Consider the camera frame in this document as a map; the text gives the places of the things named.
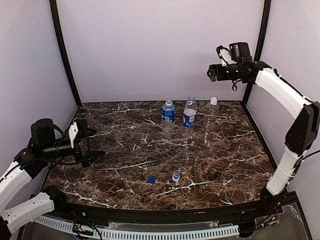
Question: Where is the small clear bottle white cap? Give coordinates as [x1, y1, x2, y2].
[206, 96, 219, 117]

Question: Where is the Pepsi bottle blue label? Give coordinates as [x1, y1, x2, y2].
[182, 95, 198, 132]

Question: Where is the Pocari Sweat bottle blue label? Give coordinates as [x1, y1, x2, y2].
[161, 98, 176, 136]

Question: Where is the blue Pepsi bottle cap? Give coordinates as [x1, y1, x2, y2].
[147, 176, 156, 184]

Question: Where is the white blue bottle cap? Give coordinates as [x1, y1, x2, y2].
[172, 173, 180, 182]

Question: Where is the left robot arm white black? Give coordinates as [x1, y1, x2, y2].
[0, 118, 106, 240]

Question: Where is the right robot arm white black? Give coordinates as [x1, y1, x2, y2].
[207, 42, 320, 197]

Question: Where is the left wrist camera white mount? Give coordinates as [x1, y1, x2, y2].
[68, 121, 79, 149]

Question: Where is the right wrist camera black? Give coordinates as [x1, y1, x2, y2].
[216, 45, 233, 67]

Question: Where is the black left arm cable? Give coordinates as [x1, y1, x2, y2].
[46, 122, 92, 167]

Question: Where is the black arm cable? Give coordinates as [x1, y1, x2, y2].
[46, 122, 92, 167]
[273, 68, 320, 176]

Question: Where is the small circuit board with wires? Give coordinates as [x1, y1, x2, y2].
[71, 224, 95, 238]

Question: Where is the black right corner post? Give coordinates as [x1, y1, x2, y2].
[242, 0, 272, 106]

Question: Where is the black corner post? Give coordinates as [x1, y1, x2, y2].
[49, 0, 82, 108]
[242, 0, 272, 106]

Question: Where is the grey slotted cable duct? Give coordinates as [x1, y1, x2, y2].
[33, 215, 240, 240]

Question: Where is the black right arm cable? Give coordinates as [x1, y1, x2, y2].
[273, 68, 320, 176]

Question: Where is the black left corner post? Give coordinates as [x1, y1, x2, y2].
[49, 0, 82, 108]

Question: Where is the black table front rail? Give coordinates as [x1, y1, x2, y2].
[44, 186, 286, 228]

